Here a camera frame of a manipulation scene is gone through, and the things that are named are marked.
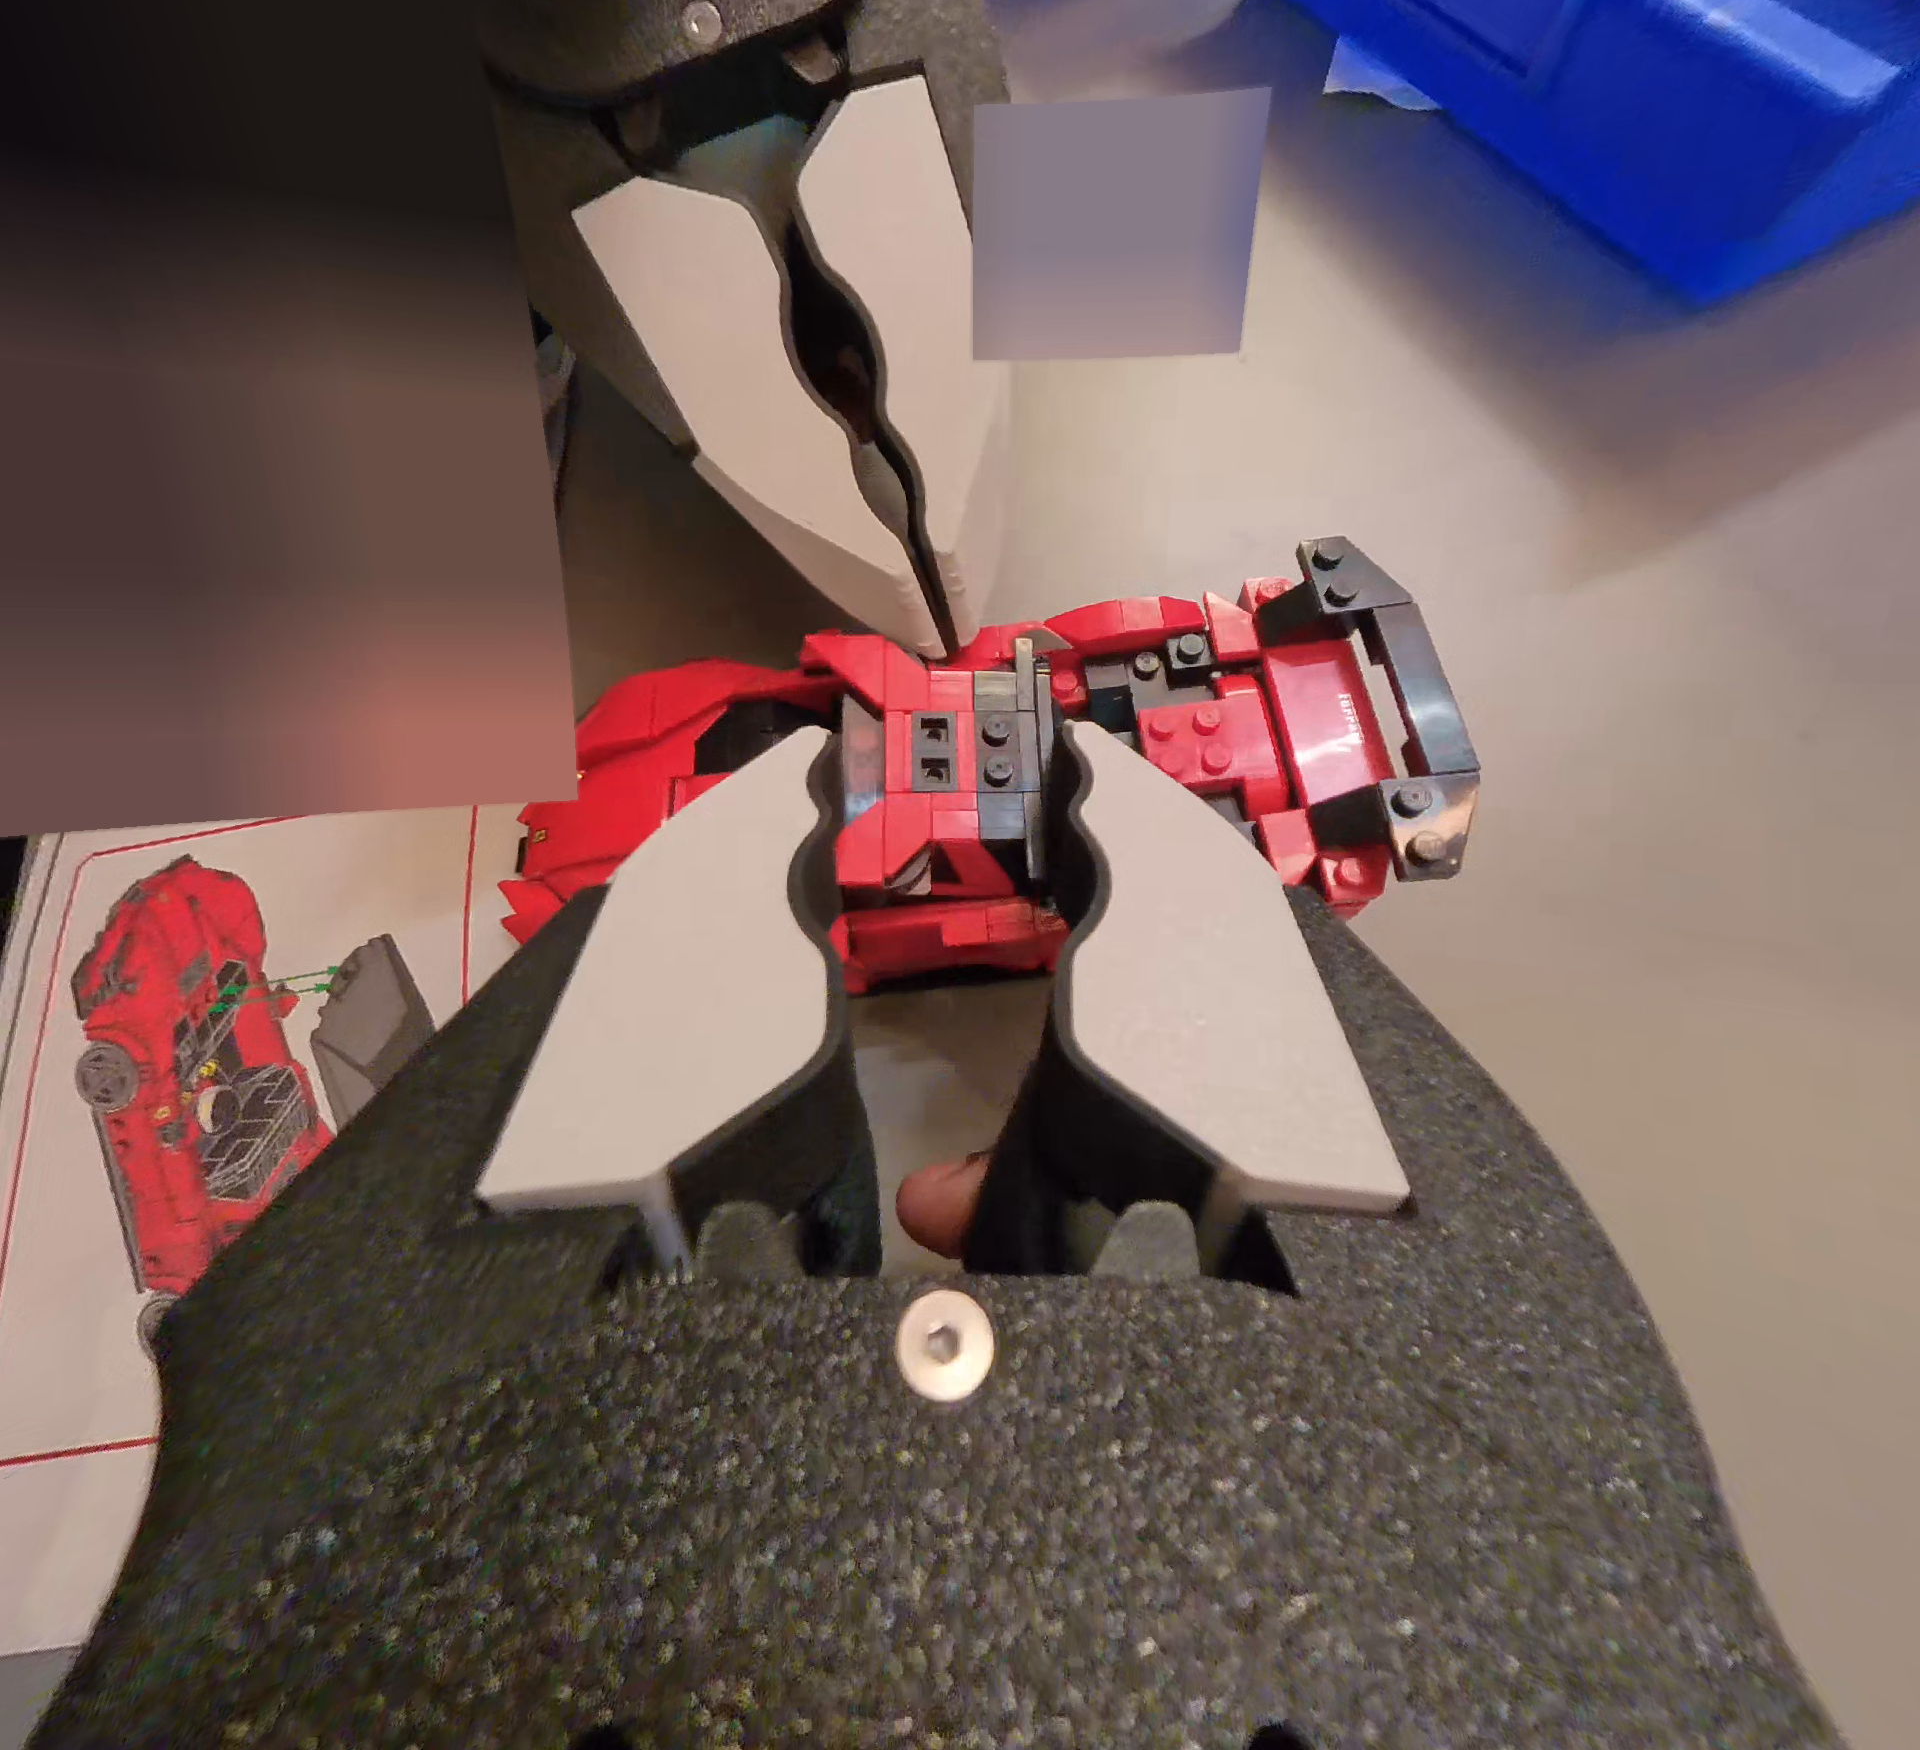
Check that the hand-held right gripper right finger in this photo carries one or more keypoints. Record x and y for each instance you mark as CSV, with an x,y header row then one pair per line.
x,y
1214,1017

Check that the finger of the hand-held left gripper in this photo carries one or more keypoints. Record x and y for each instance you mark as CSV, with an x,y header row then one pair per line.
x,y
914,250
690,325

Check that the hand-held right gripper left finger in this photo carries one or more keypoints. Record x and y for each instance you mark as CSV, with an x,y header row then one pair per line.
x,y
675,1017

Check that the red lego car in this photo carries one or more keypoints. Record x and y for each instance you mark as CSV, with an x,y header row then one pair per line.
x,y
1321,731

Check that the lego instruction booklet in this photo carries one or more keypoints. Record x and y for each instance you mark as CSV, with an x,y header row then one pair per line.
x,y
60,1256

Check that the person's left hand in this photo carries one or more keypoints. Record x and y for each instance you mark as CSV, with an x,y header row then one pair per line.
x,y
854,374

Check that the person's right hand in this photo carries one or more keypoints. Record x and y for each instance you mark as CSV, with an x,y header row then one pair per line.
x,y
938,1206

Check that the blue plastic storage bin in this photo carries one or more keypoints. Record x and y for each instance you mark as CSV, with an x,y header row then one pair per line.
x,y
1652,55

